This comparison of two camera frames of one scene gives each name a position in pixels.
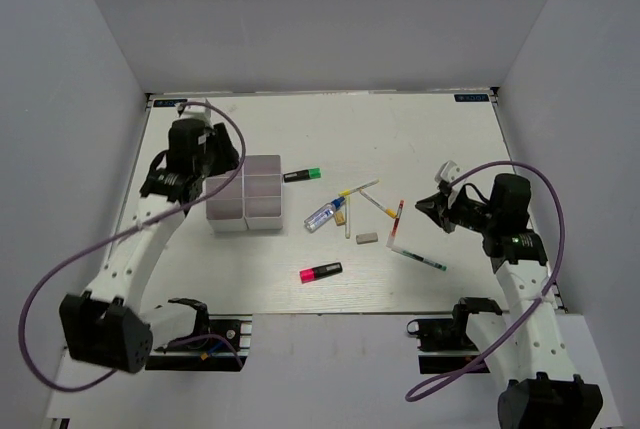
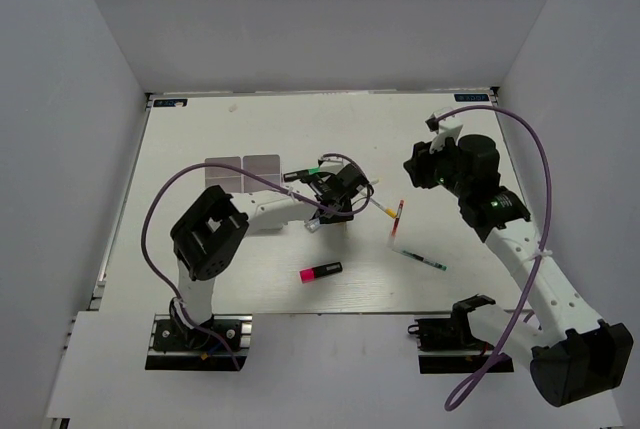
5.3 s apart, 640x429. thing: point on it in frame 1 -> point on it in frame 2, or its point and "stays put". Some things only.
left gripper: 229,157 -> 340,217
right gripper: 436,207 -> 422,160
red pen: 397,219 stays put
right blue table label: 471,97 stays put
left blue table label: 167,102 stays put
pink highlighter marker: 313,273 stays put
